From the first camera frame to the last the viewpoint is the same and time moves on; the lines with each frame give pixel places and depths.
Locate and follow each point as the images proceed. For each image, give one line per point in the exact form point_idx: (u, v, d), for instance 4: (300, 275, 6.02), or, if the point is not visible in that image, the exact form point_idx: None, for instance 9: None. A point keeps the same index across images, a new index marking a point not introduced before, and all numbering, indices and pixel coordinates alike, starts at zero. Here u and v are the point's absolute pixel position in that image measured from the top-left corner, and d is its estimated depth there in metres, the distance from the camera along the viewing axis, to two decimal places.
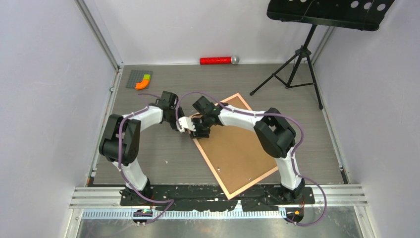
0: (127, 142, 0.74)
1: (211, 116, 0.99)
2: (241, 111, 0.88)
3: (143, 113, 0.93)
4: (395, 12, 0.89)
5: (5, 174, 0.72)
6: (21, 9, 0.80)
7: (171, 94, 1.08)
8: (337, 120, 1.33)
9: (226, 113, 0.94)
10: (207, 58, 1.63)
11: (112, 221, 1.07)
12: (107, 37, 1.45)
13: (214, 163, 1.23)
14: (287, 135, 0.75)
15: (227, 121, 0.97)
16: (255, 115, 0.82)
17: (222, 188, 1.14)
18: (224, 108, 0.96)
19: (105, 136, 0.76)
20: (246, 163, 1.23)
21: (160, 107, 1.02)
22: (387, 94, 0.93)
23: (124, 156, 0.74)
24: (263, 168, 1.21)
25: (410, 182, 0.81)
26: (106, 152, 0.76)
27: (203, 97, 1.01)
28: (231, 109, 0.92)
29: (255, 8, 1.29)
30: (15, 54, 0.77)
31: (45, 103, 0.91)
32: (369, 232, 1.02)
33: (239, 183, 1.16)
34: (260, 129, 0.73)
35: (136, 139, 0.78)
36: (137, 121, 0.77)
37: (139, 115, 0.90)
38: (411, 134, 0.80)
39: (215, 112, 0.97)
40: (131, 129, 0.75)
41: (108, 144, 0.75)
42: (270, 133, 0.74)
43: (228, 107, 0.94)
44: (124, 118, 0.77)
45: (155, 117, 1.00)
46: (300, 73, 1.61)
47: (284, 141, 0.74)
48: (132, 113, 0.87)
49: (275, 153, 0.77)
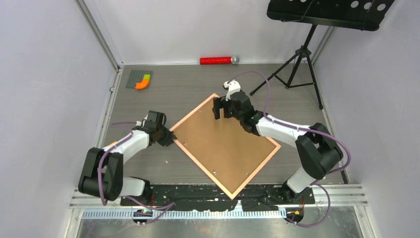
0: (108, 178, 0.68)
1: (247, 124, 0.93)
2: (282, 122, 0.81)
3: (126, 143, 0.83)
4: (395, 12, 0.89)
5: (5, 174, 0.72)
6: (21, 10, 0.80)
7: (158, 114, 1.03)
8: (337, 121, 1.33)
9: (264, 123, 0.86)
10: (207, 58, 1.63)
11: (112, 221, 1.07)
12: (107, 37, 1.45)
13: (209, 167, 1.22)
14: (332, 155, 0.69)
15: (262, 131, 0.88)
16: (297, 129, 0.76)
17: (222, 190, 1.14)
18: (264, 118, 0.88)
19: (84, 174, 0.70)
20: (239, 160, 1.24)
21: (145, 131, 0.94)
22: (387, 94, 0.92)
23: (106, 193, 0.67)
24: (257, 161, 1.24)
25: (410, 181, 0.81)
26: (87, 191, 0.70)
27: (245, 96, 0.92)
28: (272, 120, 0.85)
29: (255, 8, 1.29)
30: (15, 54, 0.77)
31: (45, 103, 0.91)
32: (369, 232, 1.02)
33: (238, 181, 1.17)
34: (303, 144, 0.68)
35: (119, 173, 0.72)
36: (119, 155, 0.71)
37: (122, 145, 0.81)
38: (410, 134, 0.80)
39: (253, 121, 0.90)
40: (112, 164, 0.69)
41: (88, 182, 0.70)
42: (315, 151, 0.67)
43: (268, 117, 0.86)
44: (106, 152, 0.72)
45: (141, 142, 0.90)
46: (300, 73, 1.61)
47: (328, 162, 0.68)
48: (114, 145, 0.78)
49: (317, 174, 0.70)
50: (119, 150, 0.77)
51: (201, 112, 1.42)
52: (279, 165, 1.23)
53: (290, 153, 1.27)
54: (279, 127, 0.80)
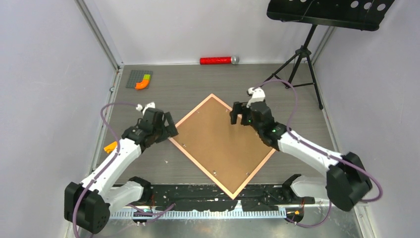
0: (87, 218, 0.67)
1: (267, 137, 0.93)
2: (309, 145, 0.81)
3: (107, 171, 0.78)
4: (395, 12, 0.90)
5: (6, 174, 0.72)
6: (21, 10, 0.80)
7: (156, 114, 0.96)
8: (337, 121, 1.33)
9: (288, 140, 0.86)
10: (207, 58, 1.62)
11: (112, 221, 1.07)
12: (107, 37, 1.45)
13: (209, 167, 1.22)
14: (362, 187, 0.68)
15: (284, 148, 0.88)
16: (328, 155, 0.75)
17: (223, 190, 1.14)
18: (288, 133, 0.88)
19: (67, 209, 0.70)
20: (239, 159, 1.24)
21: (140, 136, 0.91)
22: (387, 94, 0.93)
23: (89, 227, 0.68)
24: (256, 160, 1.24)
25: (410, 181, 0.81)
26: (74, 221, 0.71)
27: (266, 108, 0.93)
28: (297, 139, 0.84)
29: (255, 8, 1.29)
30: (15, 53, 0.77)
31: (45, 103, 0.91)
32: (369, 232, 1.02)
33: (239, 180, 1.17)
34: (335, 175, 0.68)
35: (100, 211, 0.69)
36: (94, 199, 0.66)
37: (103, 175, 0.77)
38: (410, 134, 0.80)
39: (275, 135, 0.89)
40: (88, 207, 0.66)
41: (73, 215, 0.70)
42: (346, 183, 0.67)
43: (293, 134, 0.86)
44: (84, 190, 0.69)
45: (131, 156, 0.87)
46: (300, 73, 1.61)
47: (356, 194, 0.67)
48: (93, 179, 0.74)
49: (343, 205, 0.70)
50: (98, 187, 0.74)
51: (198, 113, 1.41)
52: (279, 165, 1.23)
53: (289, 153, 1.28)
54: (306, 148, 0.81)
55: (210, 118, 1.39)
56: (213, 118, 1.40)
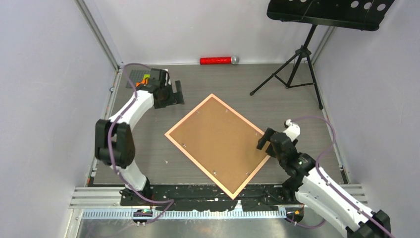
0: (120, 148, 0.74)
1: (290, 168, 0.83)
2: (340, 193, 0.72)
3: (131, 109, 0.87)
4: (395, 12, 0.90)
5: (6, 174, 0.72)
6: (21, 9, 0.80)
7: (161, 72, 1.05)
8: (337, 121, 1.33)
9: (316, 179, 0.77)
10: (207, 58, 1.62)
11: (112, 221, 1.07)
12: (107, 37, 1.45)
13: (209, 167, 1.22)
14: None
15: (308, 184, 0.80)
16: (359, 210, 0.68)
17: (223, 190, 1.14)
18: (315, 168, 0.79)
19: (97, 145, 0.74)
20: (239, 159, 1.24)
21: (150, 87, 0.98)
22: (387, 94, 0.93)
23: (120, 159, 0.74)
24: (256, 160, 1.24)
25: (410, 180, 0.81)
26: (103, 158, 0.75)
27: (287, 138, 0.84)
28: (327, 181, 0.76)
29: (255, 8, 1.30)
30: (15, 53, 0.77)
31: (45, 102, 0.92)
32: None
33: (239, 180, 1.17)
34: (365, 235, 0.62)
35: (129, 142, 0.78)
36: (127, 126, 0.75)
37: (127, 113, 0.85)
38: (410, 134, 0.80)
39: (300, 167, 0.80)
40: (121, 134, 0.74)
41: (102, 150, 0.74)
42: None
43: (322, 173, 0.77)
44: (114, 123, 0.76)
45: (146, 103, 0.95)
46: (300, 73, 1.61)
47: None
48: (120, 114, 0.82)
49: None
50: (126, 120, 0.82)
51: (198, 113, 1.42)
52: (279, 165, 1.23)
53: None
54: (335, 195, 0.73)
55: (210, 119, 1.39)
56: (213, 118, 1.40)
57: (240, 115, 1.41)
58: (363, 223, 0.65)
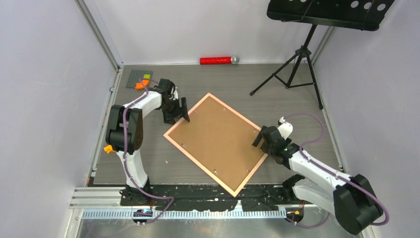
0: (131, 131, 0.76)
1: (279, 155, 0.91)
2: (319, 165, 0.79)
3: (143, 100, 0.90)
4: (395, 12, 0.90)
5: (5, 174, 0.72)
6: (21, 9, 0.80)
7: (169, 82, 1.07)
8: (337, 121, 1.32)
9: (298, 159, 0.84)
10: (207, 58, 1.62)
11: (112, 221, 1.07)
12: (107, 37, 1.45)
13: (209, 166, 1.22)
14: (371, 211, 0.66)
15: (294, 166, 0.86)
16: (336, 176, 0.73)
17: (224, 187, 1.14)
18: (299, 152, 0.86)
19: (110, 127, 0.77)
20: (239, 157, 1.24)
21: (158, 91, 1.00)
22: (387, 94, 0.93)
23: (130, 143, 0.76)
24: (256, 157, 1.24)
25: (410, 180, 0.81)
26: (113, 142, 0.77)
27: (275, 129, 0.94)
28: (307, 158, 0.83)
29: (255, 8, 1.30)
30: (15, 53, 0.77)
31: (45, 103, 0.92)
32: (369, 232, 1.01)
33: (239, 177, 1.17)
34: (341, 196, 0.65)
35: (139, 126, 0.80)
36: (139, 110, 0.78)
37: (139, 102, 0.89)
38: (410, 134, 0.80)
39: (286, 153, 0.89)
40: (134, 118, 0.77)
41: (114, 134, 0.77)
42: (353, 206, 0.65)
43: (304, 153, 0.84)
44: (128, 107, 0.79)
45: (155, 101, 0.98)
46: (300, 73, 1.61)
47: (366, 218, 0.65)
48: (132, 101, 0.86)
49: (351, 227, 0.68)
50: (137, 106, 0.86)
51: (196, 113, 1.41)
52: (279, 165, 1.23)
53: None
54: (314, 167, 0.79)
55: (208, 118, 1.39)
56: (212, 118, 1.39)
57: (238, 114, 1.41)
58: (340, 186, 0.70)
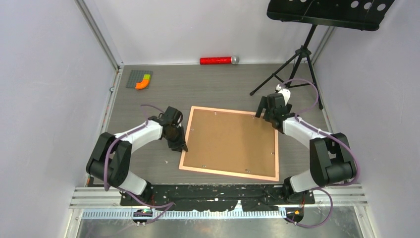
0: (113, 166, 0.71)
1: (276, 120, 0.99)
2: (306, 125, 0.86)
3: (139, 131, 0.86)
4: (395, 12, 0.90)
5: (6, 174, 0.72)
6: (21, 9, 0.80)
7: (177, 111, 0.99)
8: (337, 121, 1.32)
9: (290, 121, 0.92)
10: (207, 58, 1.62)
11: (112, 221, 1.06)
12: (107, 37, 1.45)
13: (240, 168, 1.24)
14: (343, 168, 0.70)
15: (286, 128, 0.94)
16: (318, 132, 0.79)
17: (264, 178, 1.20)
18: (293, 117, 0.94)
19: (93, 156, 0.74)
20: (256, 151, 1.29)
21: (161, 122, 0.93)
22: (387, 94, 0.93)
23: (109, 179, 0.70)
24: (270, 142, 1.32)
25: (410, 180, 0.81)
26: (93, 172, 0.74)
27: (281, 95, 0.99)
28: (298, 120, 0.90)
29: (255, 9, 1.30)
30: (15, 53, 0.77)
31: (45, 103, 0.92)
32: (369, 232, 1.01)
33: (270, 162, 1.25)
34: (315, 144, 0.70)
35: (126, 161, 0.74)
36: (128, 145, 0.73)
37: (133, 134, 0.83)
38: (410, 134, 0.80)
39: (282, 118, 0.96)
40: (120, 152, 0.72)
41: (96, 164, 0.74)
42: (325, 156, 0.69)
43: (297, 117, 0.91)
44: (117, 139, 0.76)
45: (154, 133, 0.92)
46: (300, 73, 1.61)
47: (336, 172, 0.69)
48: (126, 132, 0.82)
49: (318, 178, 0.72)
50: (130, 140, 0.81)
51: (195, 130, 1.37)
52: (278, 165, 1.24)
53: (288, 154, 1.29)
54: (302, 127, 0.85)
55: (208, 129, 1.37)
56: (211, 127, 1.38)
57: (227, 109, 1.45)
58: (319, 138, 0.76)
